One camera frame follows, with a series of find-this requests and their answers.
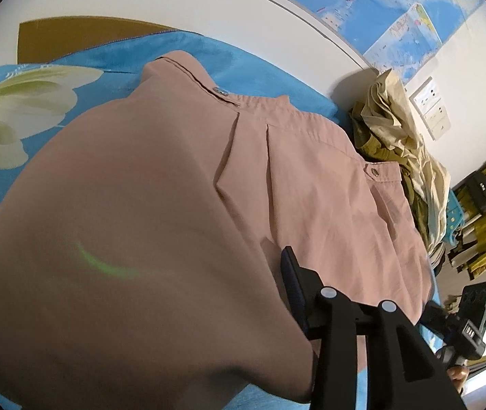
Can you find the olive crumpled garment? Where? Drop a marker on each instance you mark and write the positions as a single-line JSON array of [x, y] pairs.
[[375, 145]]

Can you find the brown wooden headboard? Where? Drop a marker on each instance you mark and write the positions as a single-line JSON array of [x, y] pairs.
[[76, 36]]

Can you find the teal plastic stool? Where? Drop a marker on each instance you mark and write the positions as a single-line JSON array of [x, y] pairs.
[[454, 218]]

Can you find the large wall map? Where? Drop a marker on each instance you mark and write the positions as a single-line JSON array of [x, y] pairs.
[[354, 0]]

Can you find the white wall socket panel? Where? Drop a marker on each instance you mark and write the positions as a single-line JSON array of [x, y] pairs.
[[430, 106]]

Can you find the beige crumpled garment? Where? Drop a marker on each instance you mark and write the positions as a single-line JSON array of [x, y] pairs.
[[396, 111]]

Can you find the small world map poster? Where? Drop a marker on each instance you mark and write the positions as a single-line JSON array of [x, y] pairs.
[[405, 38]]

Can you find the blue floral bedsheet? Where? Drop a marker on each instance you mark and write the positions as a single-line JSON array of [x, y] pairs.
[[208, 49]]

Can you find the person's right hand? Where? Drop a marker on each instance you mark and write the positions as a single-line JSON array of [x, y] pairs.
[[456, 379]]

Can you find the black box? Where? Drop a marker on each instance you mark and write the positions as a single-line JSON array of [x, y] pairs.
[[479, 190]]

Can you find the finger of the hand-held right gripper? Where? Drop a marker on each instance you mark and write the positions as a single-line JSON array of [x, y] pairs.
[[435, 316]]

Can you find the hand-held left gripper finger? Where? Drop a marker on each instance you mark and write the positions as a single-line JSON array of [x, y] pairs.
[[295, 284]]

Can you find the pink zip jacket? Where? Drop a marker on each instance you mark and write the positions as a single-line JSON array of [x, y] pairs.
[[161, 200]]

